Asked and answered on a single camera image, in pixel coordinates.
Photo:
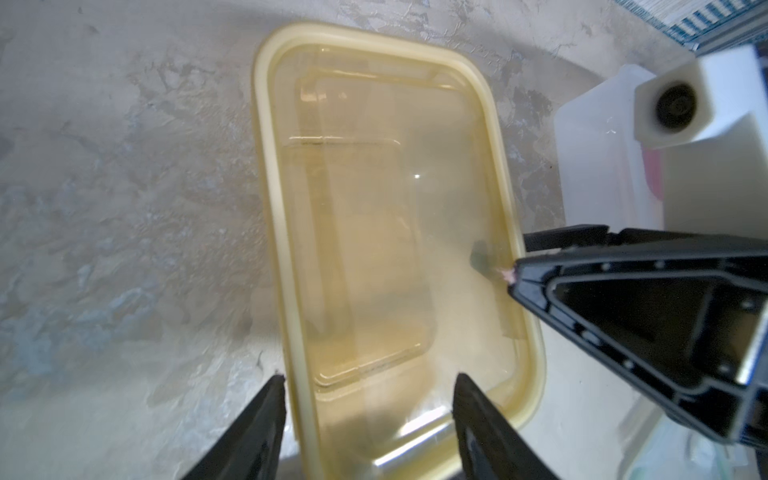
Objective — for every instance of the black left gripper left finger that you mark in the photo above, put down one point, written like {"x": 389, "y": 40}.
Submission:
{"x": 250, "y": 447}

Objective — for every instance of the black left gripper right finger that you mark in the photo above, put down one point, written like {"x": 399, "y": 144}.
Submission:
{"x": 489, "y": 447}

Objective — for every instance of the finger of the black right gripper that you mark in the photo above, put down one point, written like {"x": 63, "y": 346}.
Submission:
{"x": 566, "y": 237}
{"x": 681, "y": 317}

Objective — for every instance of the yellow lunch box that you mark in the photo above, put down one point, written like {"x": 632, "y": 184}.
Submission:
{"x": 391, "y": 218}

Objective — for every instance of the clear lid green rim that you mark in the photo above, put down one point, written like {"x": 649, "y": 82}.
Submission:
{"x": 656, "y": 447}

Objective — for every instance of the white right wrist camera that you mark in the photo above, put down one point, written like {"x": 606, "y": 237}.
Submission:
{"x": 707, "y": 119}

